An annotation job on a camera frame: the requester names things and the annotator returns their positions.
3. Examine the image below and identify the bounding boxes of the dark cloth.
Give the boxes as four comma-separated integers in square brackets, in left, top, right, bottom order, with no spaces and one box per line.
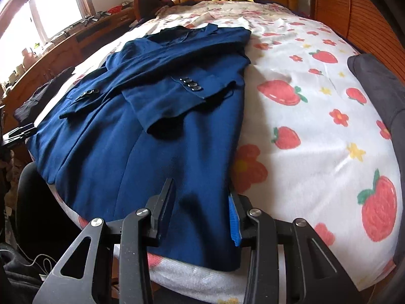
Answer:
[0,242,48,304]

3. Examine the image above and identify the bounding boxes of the floral quilt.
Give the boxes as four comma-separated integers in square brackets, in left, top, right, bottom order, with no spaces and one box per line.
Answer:
[155,0,285,27]

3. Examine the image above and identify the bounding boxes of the bed with floral sheet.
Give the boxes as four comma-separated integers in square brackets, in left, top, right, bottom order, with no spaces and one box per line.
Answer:
[32,0,403,304]

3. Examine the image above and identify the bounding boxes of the wooden chair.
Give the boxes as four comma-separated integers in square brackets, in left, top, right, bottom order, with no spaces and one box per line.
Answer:
[133,0,164,23]

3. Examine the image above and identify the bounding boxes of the black tools on desk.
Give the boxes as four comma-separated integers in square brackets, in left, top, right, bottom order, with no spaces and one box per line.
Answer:
[80,11,112,26]

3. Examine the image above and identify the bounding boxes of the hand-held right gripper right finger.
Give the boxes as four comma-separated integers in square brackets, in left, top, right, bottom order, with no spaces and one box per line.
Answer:
[227,190,364,304]

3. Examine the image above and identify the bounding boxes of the white cable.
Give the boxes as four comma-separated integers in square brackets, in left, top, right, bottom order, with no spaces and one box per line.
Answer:
[17,253,58,281]

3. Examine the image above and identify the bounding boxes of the window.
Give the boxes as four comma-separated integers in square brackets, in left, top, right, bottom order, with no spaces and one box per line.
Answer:
[0,0,93,83]

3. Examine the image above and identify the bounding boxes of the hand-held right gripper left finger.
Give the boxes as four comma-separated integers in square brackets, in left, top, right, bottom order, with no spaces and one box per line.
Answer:
[32,178,176,304]

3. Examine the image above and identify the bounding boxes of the wooden desk cabinet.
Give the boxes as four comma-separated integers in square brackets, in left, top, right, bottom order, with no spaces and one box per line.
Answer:
[0,6,137,134]

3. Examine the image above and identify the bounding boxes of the grey cloth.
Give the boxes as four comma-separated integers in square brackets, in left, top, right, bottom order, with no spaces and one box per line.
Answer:
[347,53,405,140]

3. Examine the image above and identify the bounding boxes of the wooden slatted wardrobe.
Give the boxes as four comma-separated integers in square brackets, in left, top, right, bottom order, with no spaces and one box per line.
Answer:
[308,0,405,70]

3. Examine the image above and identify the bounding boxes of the blue blazer jacket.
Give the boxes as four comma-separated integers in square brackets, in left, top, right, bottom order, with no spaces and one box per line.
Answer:
[27,24,254,273]

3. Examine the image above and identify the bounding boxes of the pink bottle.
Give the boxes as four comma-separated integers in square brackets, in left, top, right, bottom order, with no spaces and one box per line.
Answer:
[22,47,35,67]

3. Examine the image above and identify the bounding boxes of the black garment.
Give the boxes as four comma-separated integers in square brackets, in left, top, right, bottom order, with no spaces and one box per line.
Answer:
[14,66,76,126]

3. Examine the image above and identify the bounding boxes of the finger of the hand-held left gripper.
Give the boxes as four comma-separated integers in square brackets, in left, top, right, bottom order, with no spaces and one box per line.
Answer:
[3,123,37,148]

